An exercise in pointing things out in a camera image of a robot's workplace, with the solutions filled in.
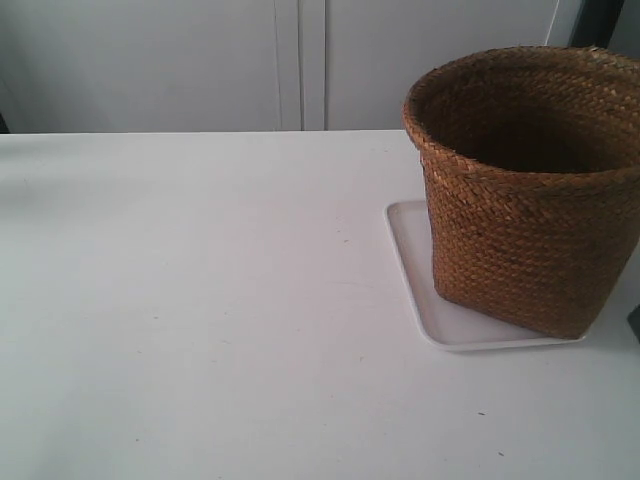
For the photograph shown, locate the dark door frame post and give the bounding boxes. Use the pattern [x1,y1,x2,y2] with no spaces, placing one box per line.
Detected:
[570,0,625,48]

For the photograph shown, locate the white plastic tray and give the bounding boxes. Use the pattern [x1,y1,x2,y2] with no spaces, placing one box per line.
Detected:
[386,200,574,352]

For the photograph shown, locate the brown woven basket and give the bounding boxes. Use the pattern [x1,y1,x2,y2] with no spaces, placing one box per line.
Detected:
[403,46,639,340]

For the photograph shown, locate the white cabinet doors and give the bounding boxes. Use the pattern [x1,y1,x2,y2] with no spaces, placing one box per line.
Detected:
[1,1,581,133]

